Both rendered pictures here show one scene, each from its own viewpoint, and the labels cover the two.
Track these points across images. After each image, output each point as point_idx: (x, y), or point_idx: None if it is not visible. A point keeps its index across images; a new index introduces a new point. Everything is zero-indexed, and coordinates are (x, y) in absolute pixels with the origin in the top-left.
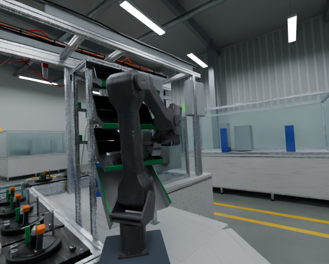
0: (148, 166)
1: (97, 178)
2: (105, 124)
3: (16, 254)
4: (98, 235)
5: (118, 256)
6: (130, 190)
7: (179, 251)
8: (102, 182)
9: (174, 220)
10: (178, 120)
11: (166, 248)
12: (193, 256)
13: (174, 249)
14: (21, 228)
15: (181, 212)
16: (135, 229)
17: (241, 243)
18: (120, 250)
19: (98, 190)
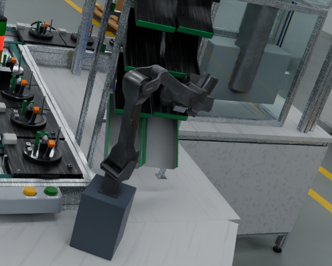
0: None
1: (107, 108)
2: (128, 68)
3: (31, 152)
4: (93, 160)
5: (98, 190)
6: (118, 155)
7: (163, 214)
8: (112, 114)
9: (184, 185)
10: (199, 98)
11: (152, 205)
12: (171, 224)
13: (160, 210)
14: (28, 125)
15: (202, 180)
16: (113, 181)
17: (229, 239)
18: (101, 187)
19: (104, 122)
